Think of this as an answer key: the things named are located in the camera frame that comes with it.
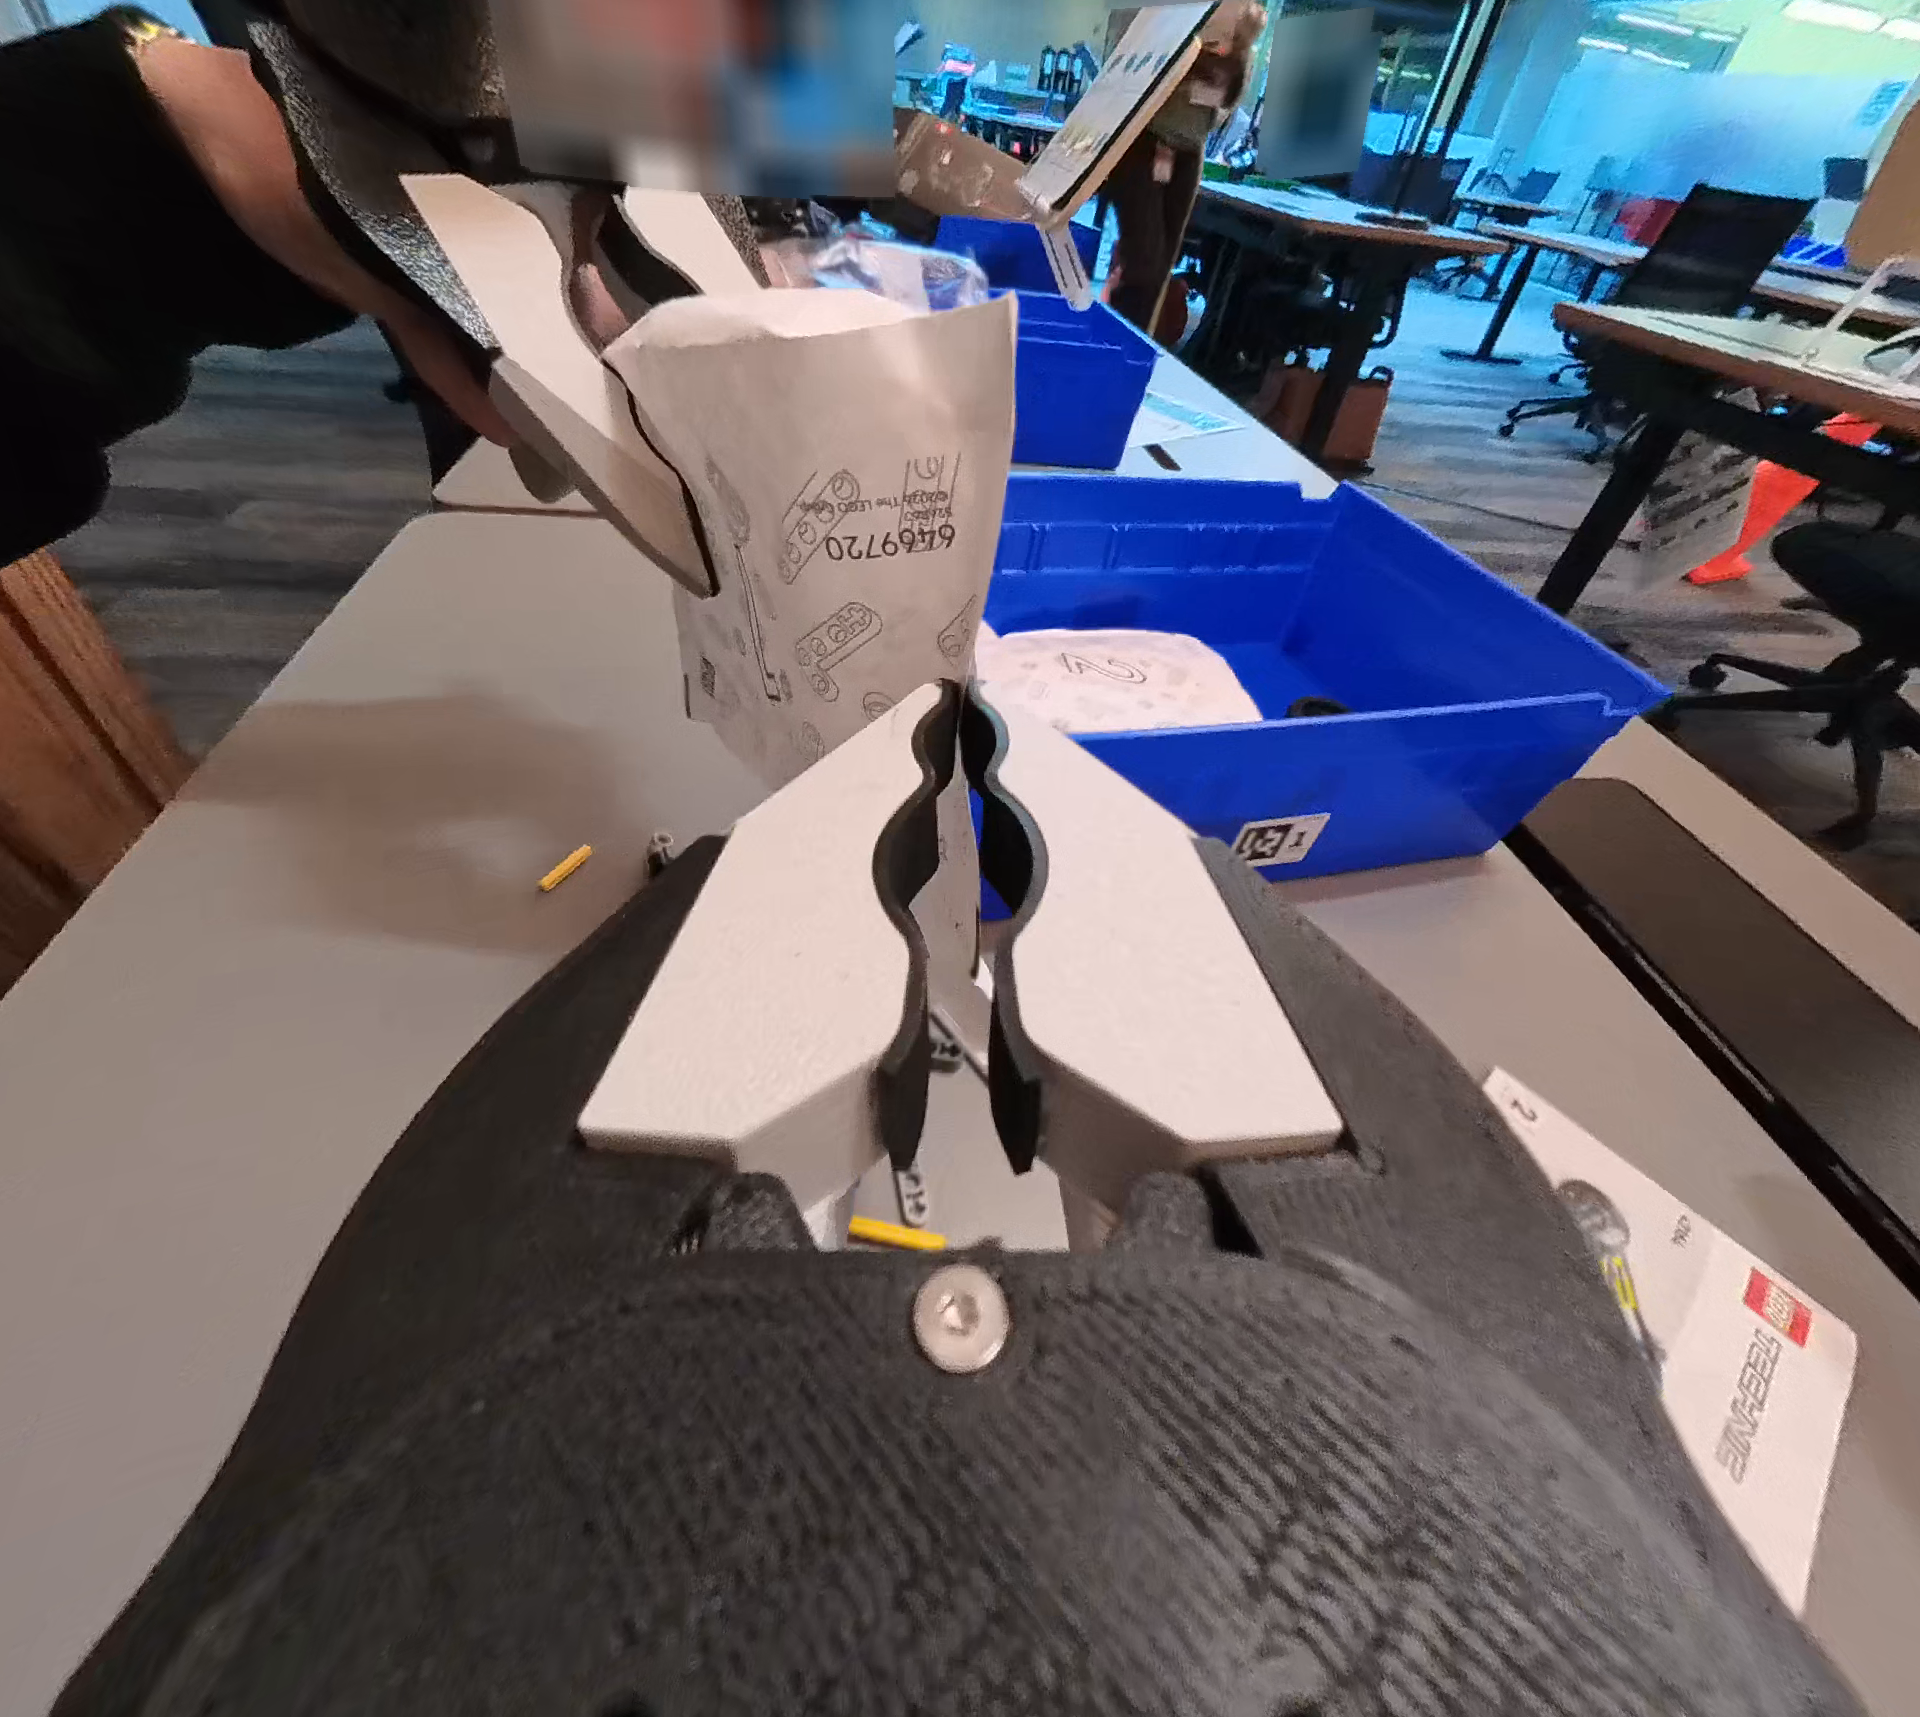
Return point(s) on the white printed sign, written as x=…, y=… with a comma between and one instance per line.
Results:
x=1688, y=512

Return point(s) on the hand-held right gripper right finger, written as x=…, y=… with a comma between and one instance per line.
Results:
x=1154, y=998

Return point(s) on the black office chair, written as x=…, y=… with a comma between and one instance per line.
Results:
x=1725, y=242
x=1860, y=578

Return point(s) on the wooden desk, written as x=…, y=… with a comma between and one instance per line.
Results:
x=1725, y=346
x=1350, y=218

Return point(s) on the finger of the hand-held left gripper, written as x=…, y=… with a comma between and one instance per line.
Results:
x=511, y=307
x=691, y=247

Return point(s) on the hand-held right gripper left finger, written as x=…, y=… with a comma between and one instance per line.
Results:
x=751, y=998

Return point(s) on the white instruction booklet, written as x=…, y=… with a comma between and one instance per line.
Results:
x=1725, y=1371

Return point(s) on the paper sheet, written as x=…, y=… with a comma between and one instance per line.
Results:
x=1197, y=413

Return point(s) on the person's left hand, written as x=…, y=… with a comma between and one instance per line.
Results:
x=322, y=247

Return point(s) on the orange traffic cone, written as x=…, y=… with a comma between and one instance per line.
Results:
x=1755, y=518

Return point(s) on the yellow lego pin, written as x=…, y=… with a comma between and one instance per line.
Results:
x=564, y=870

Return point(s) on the white printed paper bag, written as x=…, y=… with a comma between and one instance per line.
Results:
x=840, y=443

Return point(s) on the wooden cabinet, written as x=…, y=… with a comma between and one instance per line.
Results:
x=74, y=773

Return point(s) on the white numbered paper bag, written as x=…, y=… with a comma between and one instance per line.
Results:
x=1110, y=684

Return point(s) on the clear plastic bag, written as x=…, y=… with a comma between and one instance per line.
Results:
x=884, y=272

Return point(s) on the large blue plastic bin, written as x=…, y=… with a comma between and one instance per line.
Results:
x=1424, y=757

